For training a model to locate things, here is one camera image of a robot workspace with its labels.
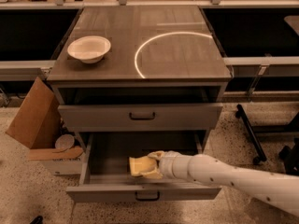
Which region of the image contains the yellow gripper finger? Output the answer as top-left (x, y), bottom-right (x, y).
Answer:
top-left (148, 150), bottom-right (164, 161)
top-left (139, 169), bottom-right (163, 179)

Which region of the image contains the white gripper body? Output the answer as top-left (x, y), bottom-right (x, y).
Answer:
top-left (159, 151), bottom-right (192, 181)

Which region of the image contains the yellow sponge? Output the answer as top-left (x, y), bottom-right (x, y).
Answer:
top-left (129, 156), bottom-right (157, 176)

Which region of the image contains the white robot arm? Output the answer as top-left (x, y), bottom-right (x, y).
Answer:
top-left (129, 151), bottom-right (299, 216)

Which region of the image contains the open middle drawer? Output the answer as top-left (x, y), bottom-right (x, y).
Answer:
top-left (66, 132), bottom-right (220, 203)

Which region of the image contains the grey drawer cabinet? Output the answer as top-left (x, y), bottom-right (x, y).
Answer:
top-left (48, 6), bottom-right (232, 147)

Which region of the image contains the upper grey drawer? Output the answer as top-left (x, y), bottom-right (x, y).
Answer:
top-left (58, 104), bottom-right (222, 132)

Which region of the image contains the black office chair base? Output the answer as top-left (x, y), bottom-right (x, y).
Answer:
top-left (278, 144), bottom-right (299, 175)

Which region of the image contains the cardboard box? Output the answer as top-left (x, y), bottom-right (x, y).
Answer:
top-left (6, 77), bottom-right (84, 175)

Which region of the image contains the white bowl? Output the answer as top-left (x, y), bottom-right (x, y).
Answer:
top-left (67, 35), bottom-right (111, 63)

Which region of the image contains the black middle drawer handle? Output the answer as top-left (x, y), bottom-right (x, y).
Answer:
top-left (135, 191), bottom-right (160, 202)

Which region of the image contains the black drawer handle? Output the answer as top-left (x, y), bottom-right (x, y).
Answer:
top-left (135, 191), bottom-right (160, 202)
top-left (129, 112), bottom-right (156, 120)

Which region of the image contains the black upper drawer handle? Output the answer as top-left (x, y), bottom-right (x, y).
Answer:
top-left (129, 112), bottom-right (156, 120)

